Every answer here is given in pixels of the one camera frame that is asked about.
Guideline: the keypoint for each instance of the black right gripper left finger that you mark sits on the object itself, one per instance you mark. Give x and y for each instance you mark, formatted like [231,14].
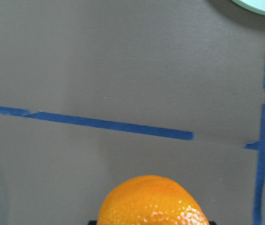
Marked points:
[92,222]

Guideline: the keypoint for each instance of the orange mandarin fruit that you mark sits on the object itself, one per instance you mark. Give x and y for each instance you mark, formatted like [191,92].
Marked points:
[150,200]

